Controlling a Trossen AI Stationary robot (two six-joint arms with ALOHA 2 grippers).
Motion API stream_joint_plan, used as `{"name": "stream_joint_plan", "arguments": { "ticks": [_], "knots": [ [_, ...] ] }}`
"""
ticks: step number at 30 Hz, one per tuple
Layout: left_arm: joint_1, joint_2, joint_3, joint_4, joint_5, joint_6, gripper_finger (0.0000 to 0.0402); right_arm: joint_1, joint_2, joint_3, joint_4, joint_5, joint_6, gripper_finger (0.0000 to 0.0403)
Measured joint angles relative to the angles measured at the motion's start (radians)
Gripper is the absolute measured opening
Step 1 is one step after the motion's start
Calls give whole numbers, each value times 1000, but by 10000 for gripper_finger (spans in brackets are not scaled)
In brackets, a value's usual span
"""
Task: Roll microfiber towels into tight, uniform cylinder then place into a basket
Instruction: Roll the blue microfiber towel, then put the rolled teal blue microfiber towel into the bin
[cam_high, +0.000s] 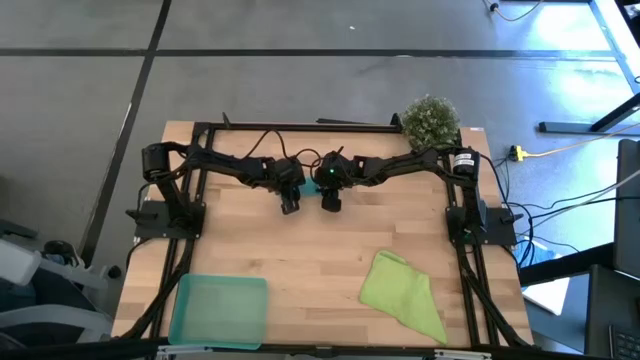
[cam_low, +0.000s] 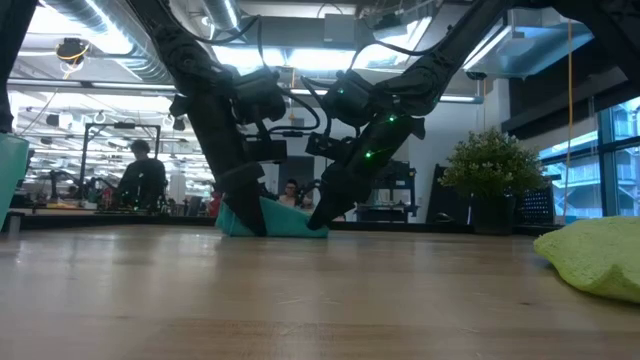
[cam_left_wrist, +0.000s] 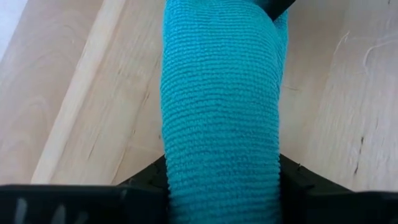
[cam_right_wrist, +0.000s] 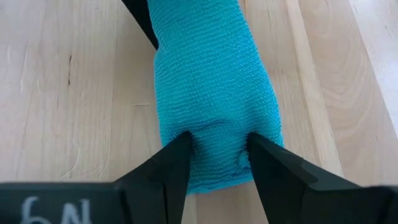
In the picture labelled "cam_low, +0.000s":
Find metal ceiling vent panel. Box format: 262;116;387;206
462;7;596;81

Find silver ceiling duct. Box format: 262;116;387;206
44;0;174;84

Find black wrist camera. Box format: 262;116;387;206
305;132;351;161
243;138;289;164

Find ceiling cable reel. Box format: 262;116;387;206
54;37;92;66

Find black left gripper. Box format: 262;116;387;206
188;68;288;238

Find person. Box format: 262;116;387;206
276;178;310;209
116;138;169;214

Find black perforated bin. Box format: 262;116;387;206
516;184;557;226

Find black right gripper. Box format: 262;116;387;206
306;69;426;232

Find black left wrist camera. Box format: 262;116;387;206
243;138;289;164

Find teal microfiber towel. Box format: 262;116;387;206
214;195;330;239

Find green microfiber towel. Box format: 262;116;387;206
532;215;640;305

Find black upright panel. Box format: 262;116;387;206
426;163;454;224

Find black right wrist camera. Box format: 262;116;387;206
305;132;351;161

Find black background rig frame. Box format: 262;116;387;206
78;121;163;201

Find black left camera cable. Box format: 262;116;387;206
255;14;322;136

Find teal plastic basket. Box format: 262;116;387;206
0;131;31;232

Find small potted green plant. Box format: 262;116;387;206
437;126;550;237

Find black equipment cart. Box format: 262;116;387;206
355;158;417;224

